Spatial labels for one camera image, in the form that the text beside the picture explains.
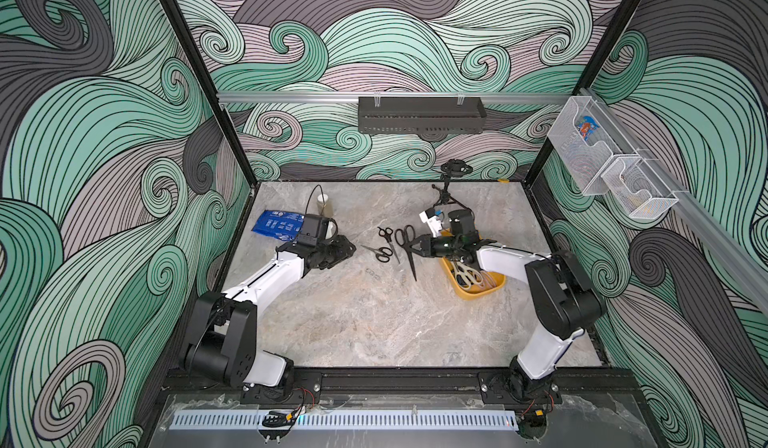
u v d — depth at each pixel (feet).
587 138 2.80
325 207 3.65
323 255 2.41
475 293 2.75
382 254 3.24
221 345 1.38
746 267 1.66
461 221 2.44
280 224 3.40
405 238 2.95
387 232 3.43
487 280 2.96
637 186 2.45
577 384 2.48
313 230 2.26
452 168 2.98
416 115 3.11
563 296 1.56
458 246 2.44
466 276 2.95
